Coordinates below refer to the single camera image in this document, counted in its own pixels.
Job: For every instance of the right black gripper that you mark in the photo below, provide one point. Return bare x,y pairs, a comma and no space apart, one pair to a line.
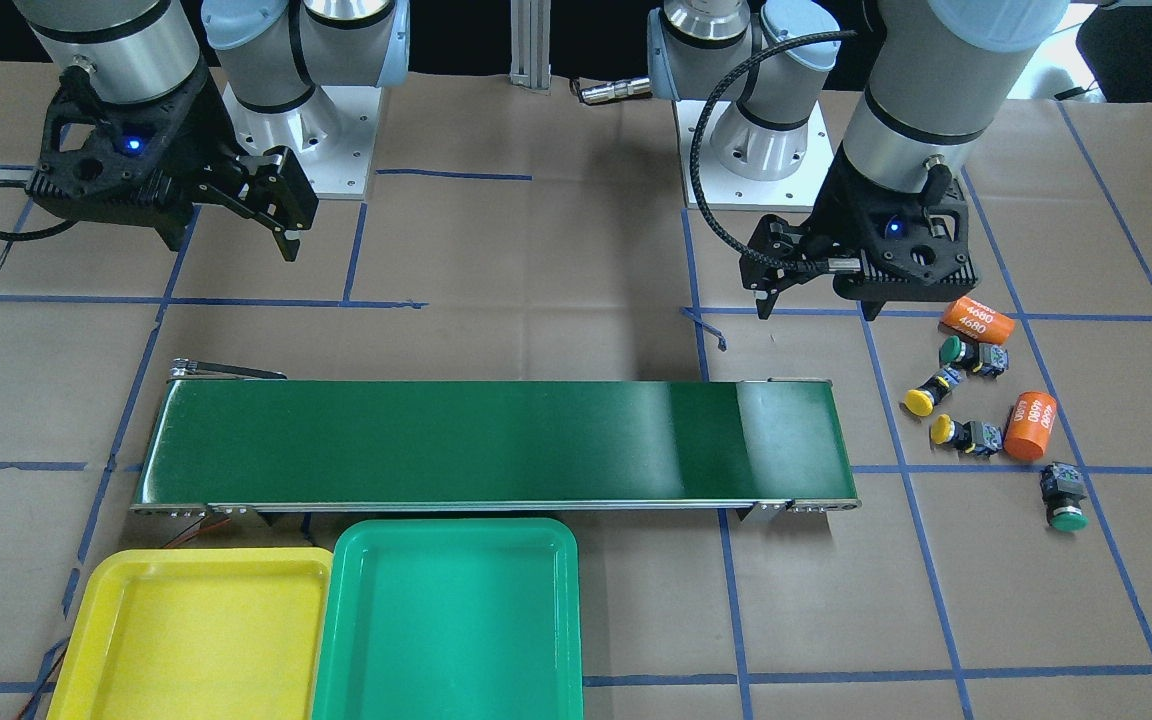
204,140

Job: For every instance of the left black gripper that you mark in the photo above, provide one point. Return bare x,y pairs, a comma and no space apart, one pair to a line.
833,215

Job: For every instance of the orange 4680 cylinder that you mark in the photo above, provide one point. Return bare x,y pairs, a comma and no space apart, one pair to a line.
976,321
1029,426

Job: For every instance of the yellow push button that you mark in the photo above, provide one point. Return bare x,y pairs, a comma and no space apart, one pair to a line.
972,438
923,400

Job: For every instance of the green push button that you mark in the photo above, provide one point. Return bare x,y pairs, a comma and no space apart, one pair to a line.
1062,488
977,358

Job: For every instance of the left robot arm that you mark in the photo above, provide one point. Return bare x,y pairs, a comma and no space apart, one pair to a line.
939,78

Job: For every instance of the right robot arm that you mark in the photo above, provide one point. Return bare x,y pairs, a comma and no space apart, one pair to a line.
274,110

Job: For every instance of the green conveyor belt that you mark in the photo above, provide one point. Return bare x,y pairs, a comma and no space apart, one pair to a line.
310,445

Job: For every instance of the yellow plastic tray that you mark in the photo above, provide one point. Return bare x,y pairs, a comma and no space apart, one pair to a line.
197,634

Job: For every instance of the green plastic tray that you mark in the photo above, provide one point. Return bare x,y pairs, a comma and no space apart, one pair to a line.
452,619

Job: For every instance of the aluminium frame post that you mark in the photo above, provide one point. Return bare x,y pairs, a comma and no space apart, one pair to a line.
529,33

